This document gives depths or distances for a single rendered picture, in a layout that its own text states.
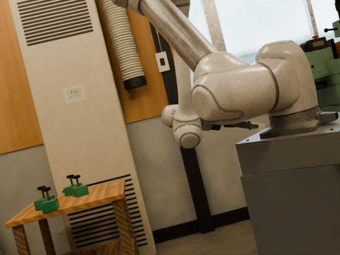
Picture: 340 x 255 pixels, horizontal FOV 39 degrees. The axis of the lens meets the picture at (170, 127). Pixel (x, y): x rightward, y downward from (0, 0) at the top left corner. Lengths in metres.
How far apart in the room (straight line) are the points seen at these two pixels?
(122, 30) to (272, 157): 1.99
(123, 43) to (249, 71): 1.93
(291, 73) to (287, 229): 0.46
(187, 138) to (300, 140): 0.55
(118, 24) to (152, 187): 1.14
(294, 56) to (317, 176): 0.35
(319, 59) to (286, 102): 0.76
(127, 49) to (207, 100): 1.95
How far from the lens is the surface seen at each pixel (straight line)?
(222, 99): 1.32
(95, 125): 3.09
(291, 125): 1.48
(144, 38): 3.42
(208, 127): 2.03
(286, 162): 1.45
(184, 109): 1.85
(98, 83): 3.10
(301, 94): 1.48
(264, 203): 1.50
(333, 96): 2.21
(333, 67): 2.16
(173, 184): 3.41
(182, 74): 1.86
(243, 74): 1.37
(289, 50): 1.48
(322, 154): 1.40
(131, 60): 3.22
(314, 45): 2.19
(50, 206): 2.40
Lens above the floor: 0.83
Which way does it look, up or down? 1 degrees down
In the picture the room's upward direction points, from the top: 14 degrees counter-clockwise
